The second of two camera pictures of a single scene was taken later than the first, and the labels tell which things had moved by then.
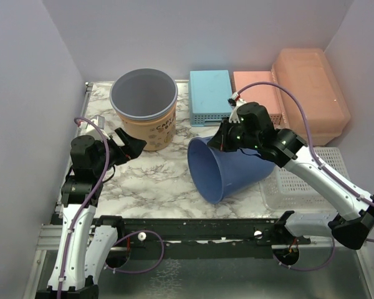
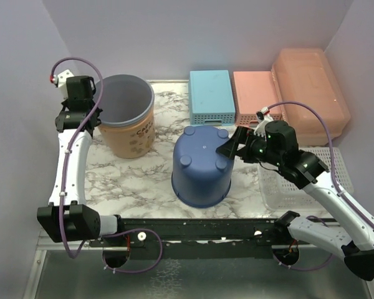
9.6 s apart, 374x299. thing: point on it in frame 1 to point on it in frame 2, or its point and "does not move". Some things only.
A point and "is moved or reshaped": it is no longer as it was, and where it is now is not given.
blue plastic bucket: x=217 y=173 is moved or reshaped
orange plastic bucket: x=158 y=132 to x=127 y=121
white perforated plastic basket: x=282 y=190 does not move
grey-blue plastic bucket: x=144 y=94 is moved or reshaped
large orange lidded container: x=306 y=74 does not move
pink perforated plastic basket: x=262 y=94 does not move
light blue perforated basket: x=209 y=92 does not move
